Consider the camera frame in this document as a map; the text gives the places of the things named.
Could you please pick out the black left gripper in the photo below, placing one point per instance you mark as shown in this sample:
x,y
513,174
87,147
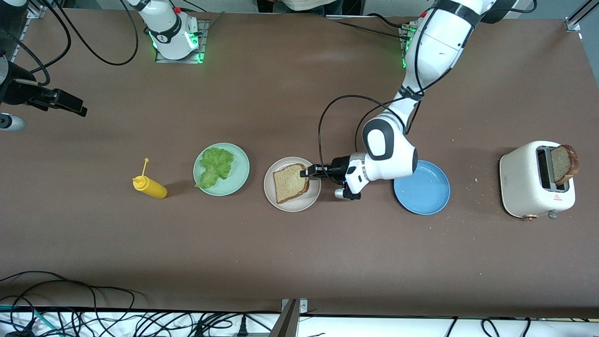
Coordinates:
x,y
337,167

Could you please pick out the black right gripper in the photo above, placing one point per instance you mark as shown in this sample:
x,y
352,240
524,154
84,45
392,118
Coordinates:
x,y
16,89

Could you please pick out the brown toast bread slice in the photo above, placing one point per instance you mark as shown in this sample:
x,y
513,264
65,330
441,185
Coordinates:
x,y
289,185
561,164

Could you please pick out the green lettuce leaf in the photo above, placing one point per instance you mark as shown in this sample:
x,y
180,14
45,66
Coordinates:
x,y
215,164

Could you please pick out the yellow mustard squeeze bottle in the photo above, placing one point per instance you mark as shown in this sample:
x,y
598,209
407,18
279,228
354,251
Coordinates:
x,y
152,187

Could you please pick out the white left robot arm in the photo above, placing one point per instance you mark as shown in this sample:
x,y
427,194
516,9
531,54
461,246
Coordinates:
x,y
435,47

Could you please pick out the beige plate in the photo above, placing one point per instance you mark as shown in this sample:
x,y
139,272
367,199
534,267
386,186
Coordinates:
x,y
304,204

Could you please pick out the mint green plate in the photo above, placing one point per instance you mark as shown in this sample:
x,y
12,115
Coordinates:
x,y
239,178

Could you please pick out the blue plate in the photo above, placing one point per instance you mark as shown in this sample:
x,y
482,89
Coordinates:
x,y
421,196

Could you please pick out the flat grey metal bar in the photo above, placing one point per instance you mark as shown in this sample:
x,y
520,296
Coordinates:
x,y
346,17

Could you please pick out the person standing behind table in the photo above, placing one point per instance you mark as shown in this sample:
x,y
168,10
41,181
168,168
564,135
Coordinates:
x,y
309,5

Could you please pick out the black power plug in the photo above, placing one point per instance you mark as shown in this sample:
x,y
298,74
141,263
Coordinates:
x,y
242,327

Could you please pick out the white toaster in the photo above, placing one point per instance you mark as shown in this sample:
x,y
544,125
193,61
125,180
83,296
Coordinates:
x,y
519,182

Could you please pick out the perforated metal frame rail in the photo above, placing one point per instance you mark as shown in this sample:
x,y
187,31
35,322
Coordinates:
x,y
36,12

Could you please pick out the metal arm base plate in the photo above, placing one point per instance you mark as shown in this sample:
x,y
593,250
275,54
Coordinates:
x,y
178,61

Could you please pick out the grey metal table bracket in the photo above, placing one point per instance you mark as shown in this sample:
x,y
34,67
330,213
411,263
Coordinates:
x,y
288,323

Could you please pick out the aluminium frame profile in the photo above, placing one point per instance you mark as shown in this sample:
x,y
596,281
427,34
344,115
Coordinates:
x,y
580,14

